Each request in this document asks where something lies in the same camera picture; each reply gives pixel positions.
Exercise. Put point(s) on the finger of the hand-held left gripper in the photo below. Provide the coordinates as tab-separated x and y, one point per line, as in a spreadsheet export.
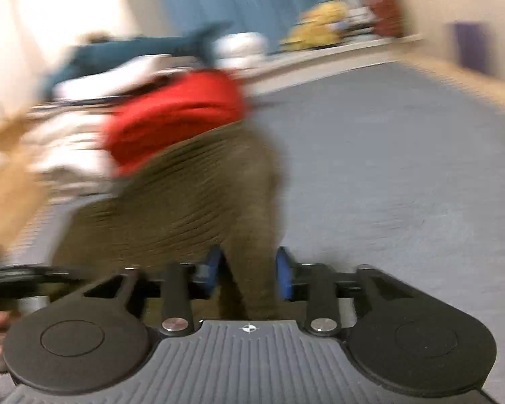
59	277

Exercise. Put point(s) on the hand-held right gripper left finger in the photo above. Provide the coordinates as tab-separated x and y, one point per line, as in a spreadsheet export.
212	270

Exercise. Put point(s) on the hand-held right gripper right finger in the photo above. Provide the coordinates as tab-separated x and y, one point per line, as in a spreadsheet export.
284	273

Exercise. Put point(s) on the white folded blanket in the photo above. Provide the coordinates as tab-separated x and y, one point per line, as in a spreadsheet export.
67	151

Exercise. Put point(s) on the grey quilted mattress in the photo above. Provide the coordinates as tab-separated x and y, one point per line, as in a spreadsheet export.
383	176

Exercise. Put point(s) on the red folded quilt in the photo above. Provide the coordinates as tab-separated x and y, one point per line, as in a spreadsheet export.
172	113

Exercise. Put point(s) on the white pillow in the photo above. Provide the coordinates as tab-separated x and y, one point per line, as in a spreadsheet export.
122	75

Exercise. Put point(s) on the white round plush toy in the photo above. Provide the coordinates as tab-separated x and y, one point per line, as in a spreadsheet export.
242	50

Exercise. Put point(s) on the white window sill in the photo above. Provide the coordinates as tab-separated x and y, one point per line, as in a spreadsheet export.
332	50

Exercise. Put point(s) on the blue shark plush toy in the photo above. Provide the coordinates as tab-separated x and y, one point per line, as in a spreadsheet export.
130	50

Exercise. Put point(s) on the yellow orange plush toy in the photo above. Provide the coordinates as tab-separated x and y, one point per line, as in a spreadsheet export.
307	33

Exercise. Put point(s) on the yellow round-headed plush toy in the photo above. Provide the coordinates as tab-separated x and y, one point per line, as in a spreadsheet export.
332	12

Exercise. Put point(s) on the blue curtain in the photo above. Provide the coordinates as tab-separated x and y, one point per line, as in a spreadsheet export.
256	0

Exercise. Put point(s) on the dark red cushion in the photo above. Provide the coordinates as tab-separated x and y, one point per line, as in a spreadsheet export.
385	6

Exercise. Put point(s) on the purple paper bag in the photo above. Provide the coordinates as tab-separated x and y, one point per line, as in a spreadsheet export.
470	46

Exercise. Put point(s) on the wooden bed frame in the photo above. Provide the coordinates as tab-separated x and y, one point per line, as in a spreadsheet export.
467	88

